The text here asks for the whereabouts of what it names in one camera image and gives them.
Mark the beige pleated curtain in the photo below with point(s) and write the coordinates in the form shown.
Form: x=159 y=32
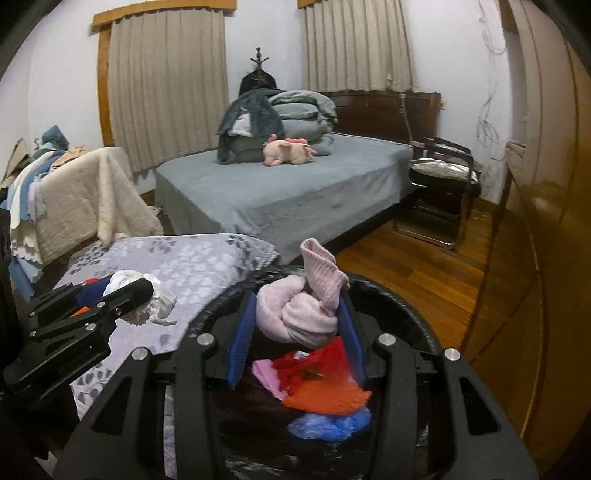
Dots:
x=355 y=46
x=171 y=92

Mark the metal frame chair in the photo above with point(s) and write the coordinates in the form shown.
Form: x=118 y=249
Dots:
x=434 y=189

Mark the brown wooden wardrobe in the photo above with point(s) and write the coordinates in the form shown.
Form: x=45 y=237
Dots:
x=554 y=230

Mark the red mesh net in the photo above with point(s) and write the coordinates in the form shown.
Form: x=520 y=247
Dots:
x=323 y=364

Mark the silver seat cushion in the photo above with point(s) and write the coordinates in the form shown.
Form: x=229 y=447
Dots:
x=438 y=167

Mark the folded gray quilts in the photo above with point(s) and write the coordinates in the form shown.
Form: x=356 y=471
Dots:
x=304 y=124

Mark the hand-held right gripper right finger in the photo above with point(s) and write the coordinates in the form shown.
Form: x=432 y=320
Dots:
x=355 y=350

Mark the trash bin with black bag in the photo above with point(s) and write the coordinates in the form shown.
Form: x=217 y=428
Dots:
x=258 y=429

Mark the bright pink cloth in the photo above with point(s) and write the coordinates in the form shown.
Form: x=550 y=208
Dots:
x=268 y=376

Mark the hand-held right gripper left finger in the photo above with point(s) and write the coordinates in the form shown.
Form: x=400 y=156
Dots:
x=240 y=350

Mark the blue cloth in bin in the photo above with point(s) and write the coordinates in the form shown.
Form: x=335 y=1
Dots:
x=323 y=427

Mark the pink knit cloth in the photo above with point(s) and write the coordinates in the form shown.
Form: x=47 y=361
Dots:
x=300 y=314

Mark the wooden window frame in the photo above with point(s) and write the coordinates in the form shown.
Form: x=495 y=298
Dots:
x=309 y=3
x=104 y=92

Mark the beige quilted blanket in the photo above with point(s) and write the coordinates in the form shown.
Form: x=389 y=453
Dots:
x=78 y=194

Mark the wooden coat rack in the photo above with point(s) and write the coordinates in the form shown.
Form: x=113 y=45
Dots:
x=259 y=57

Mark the floral gray blanket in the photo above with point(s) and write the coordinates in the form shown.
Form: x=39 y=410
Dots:
x=184 y=263

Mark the orange mesh net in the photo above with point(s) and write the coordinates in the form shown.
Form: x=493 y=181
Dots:
x=328 y=399

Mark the dark wooden headboard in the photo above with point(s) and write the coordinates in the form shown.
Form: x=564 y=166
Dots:
x=378 y=115

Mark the white lace cloth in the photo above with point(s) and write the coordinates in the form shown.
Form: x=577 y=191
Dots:
x=161 y=302

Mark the pile of clothes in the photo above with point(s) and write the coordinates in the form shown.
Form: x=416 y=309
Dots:
x=51 y=138

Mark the pink plush toy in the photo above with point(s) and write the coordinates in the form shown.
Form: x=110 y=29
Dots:
x=281 y=151

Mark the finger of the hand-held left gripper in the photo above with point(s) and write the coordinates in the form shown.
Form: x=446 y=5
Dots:
x=94 y=293
x=131 y=293

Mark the dark hanging garment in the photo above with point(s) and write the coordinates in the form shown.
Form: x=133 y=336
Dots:
x=258 y=83

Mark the bed with gray sheet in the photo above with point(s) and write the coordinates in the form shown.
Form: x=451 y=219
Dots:
x=300 y=194

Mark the dark gray fleece blanket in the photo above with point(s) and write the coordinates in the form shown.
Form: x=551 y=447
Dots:
x=258 y=110

